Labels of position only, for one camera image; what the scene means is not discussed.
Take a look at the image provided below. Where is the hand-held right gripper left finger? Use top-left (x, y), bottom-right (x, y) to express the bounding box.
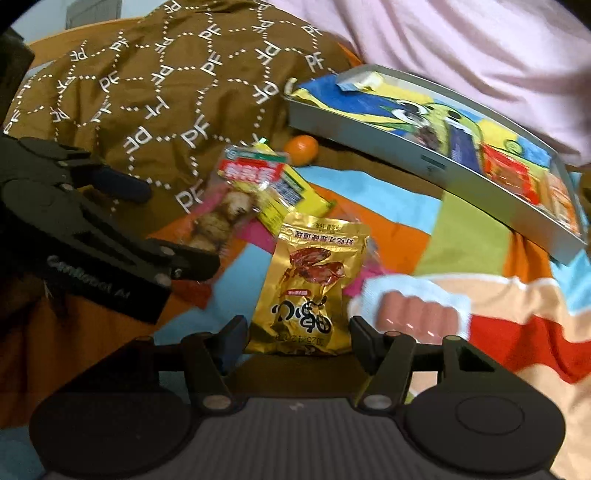
top-left (92, 316), bottom-right (248, 413)

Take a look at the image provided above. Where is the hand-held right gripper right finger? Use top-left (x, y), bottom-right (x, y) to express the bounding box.
top-left (348, 316), bottom-right (509, 412)

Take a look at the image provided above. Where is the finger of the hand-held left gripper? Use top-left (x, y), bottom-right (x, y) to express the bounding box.
top-left (4, 136), bottom-right (152, 205)
top-left (78, 198), bottom-right (221, 287)

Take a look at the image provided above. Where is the white pink sausage packet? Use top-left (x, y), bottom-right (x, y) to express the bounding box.
top-left (348, 274), bottom-right (472, 345)

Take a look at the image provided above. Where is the red quail egg packet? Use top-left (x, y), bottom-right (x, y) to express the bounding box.
top-left (191, 147), bottom-right (288, 259)

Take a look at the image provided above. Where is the gold snack packet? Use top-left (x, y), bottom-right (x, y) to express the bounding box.
top-left (245, 212), bottom-right (371, 357)

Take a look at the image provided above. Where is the yellow snack packet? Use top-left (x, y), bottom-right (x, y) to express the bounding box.
top-left (249, 142), bottom-right (334, 232)

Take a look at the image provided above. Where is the orange tangerine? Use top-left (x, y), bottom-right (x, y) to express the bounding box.
top-left (283, 135), bottom-right (319, 166)

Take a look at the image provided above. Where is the grey shallow box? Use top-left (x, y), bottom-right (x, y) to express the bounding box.
top-left (281, 64), bottom-right (591, 267)

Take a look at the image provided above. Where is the blue white packet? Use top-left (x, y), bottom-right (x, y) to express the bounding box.
top-left (444, 124), bottom-right (482, 172)

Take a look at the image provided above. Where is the red spicy snack packet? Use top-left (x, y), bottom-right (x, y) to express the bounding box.
top-left (480, 143), bottom-right (542, 205)

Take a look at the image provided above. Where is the orange sausage packet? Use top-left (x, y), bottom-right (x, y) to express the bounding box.
top-left (539, 172), bottom-right (581, 234)

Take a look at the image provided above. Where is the brown patterned quilt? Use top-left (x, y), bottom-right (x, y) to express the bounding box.
top-left (0, 0), bottom-right (365, 435)

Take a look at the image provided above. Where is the colourful printed blanket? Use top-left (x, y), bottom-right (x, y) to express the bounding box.
top-left (0, 134), bottom-right (591, 480)

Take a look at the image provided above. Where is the pink cloth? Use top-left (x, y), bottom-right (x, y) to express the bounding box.
top-left (272, 0), bottom-right (591, 169)

